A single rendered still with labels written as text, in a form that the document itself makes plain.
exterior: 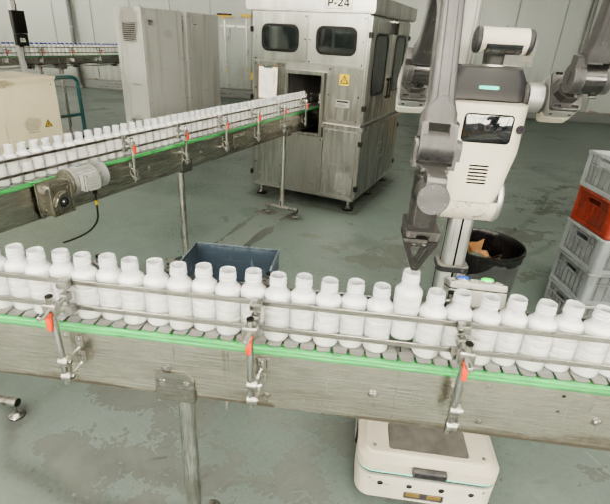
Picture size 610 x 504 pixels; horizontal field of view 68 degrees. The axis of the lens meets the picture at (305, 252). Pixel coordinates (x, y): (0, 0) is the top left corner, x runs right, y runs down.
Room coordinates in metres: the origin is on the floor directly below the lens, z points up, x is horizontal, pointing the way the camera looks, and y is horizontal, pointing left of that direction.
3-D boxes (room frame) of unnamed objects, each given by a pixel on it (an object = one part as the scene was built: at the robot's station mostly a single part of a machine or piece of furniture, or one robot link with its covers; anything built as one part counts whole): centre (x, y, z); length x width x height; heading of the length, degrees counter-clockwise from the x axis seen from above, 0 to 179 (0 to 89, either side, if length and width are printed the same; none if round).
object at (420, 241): (0.85, -0.23, 1.27); 0.07 x 0.07 x 0.09; 85
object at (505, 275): (2.37, -1.02, 0.32); 0.45 x 0.45 x 0.64
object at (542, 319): (0.83, -0.52, 1.08); 0.06 x 0.06 x 0.17
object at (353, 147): (5.39, -0.21, 1.00); 1.60 x 1.30 x 2.00; 156
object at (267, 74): (4.84, 0.48, 1.22); 0.23 x 0.04 x 0.32; 66
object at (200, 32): (7.69, 1.95, 0.96); 0.82 x 0.50 x 1.91; 156
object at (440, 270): (1.48, -0.54, 0.74); 0.11 x 0.11 x 0.40; 84
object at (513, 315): (0.84, -0.46, 1.08); 0.06 x 0.06 x 0.17
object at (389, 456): (1.47, -0.53, 0.24); 0.68 x 0.53 x 0.41; 174
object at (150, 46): (6.87, 2.31, 0.96); 0.82 x 0.50 x 1.91; 156
